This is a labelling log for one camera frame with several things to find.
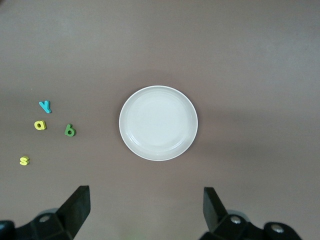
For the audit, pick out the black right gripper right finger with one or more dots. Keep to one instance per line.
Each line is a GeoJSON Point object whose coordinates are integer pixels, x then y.
{"type": "Point", "coordinates": [217, 222]}

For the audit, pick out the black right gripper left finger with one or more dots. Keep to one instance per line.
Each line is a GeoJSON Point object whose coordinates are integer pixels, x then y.
{"type": "Point", "coordinates": [67, 220]}

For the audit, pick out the green letter b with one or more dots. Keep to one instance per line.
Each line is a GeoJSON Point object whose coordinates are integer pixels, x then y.
{"type": "Point", "coordinates": [67, 132]}

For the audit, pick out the yellow letter a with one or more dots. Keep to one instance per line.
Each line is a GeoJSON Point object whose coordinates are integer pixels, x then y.
{"type": "Point", "coordinates": [43, 125]}

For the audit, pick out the teal letter y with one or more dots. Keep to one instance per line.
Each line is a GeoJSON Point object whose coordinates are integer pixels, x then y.
{"type": "Point", "coordinates": [46, 107]}

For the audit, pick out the yellow letter s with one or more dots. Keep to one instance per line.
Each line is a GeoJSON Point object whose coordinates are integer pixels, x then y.
{"type": "Point", "coordinates": [24, 161]}

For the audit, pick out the beige brown plate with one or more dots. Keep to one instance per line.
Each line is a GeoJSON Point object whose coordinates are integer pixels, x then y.
{"type": "Point", "coordinates": [158, 123]}

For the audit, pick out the brown table cover sheet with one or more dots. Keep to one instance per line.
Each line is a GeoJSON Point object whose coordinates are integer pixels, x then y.
{"type": "Point", "coordinates": [160, 37]}

